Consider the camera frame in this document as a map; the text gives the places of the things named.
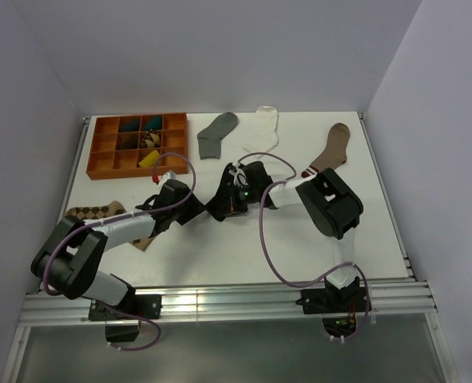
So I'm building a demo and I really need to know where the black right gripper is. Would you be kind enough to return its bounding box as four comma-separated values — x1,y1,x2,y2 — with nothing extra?
216,182,259,219

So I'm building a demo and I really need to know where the black sock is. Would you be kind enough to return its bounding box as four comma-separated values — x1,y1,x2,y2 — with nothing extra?
206,164,235,222

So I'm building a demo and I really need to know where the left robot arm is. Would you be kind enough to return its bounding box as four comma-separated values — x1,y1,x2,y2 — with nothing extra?
30,179,205,318

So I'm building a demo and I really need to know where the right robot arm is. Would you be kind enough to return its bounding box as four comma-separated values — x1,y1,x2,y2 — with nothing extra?
207,160,363,311

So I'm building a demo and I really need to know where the yellow rolled sock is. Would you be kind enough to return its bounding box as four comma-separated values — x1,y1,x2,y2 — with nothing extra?
138,150,161,168

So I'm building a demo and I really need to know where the grey sock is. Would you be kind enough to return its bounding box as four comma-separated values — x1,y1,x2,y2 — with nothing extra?
196,112,239,160

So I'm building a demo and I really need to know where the tan argyle sock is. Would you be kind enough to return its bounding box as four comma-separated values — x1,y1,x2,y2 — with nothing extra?
63,201,154,251

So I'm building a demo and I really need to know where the brown argyle rolled sock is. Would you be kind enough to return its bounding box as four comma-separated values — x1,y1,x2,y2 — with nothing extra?
139,131,161,149

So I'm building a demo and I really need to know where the orange compartment tray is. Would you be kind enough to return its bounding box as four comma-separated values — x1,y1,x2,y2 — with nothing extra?
86,113,189,180

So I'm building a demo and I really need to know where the white sock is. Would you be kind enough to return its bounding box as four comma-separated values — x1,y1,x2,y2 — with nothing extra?
243,106,280,152

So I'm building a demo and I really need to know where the dark brown rolled sock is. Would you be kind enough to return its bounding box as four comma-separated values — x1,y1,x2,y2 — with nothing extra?
117,134,140,150

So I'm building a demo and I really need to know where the tan sock maroon striped cuff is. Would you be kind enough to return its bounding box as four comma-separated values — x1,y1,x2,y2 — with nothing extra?
301,123,351,178

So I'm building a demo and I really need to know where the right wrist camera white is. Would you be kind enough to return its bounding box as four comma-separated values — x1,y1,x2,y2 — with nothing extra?
229,162,248,188

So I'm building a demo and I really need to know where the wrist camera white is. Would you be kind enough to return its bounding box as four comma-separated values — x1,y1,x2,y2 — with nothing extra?
152,171,177,188
229,162,248,188

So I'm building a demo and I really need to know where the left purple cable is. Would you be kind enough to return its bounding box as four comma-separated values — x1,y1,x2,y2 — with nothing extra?
42,151,197,352

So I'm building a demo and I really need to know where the purple cable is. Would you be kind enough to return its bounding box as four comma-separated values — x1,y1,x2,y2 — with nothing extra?
238,152,371,341
42,151,197,352

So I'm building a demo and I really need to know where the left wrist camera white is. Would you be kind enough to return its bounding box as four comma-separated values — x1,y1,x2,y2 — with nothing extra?
152,171,177,188

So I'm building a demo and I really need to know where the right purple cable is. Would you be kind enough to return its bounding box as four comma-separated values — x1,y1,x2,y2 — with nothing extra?
238,152,371,341

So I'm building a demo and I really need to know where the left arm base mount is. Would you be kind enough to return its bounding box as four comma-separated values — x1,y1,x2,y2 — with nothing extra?
88,294,162,352

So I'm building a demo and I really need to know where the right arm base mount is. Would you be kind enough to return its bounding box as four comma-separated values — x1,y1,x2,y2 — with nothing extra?
295,277,372,314

